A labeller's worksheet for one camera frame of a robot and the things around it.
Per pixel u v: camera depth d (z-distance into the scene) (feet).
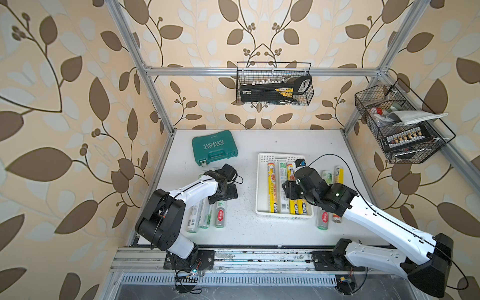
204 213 2.75
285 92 2.70
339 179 3.17
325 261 2.36
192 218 2.70
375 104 2.77
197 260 2.42
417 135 2.15
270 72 2.98
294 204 2.82
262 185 3.16
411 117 2.07
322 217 2.65
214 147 3.54
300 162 2.19
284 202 2.84
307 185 1.83
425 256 1.28
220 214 2.71
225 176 2.34
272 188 2.99
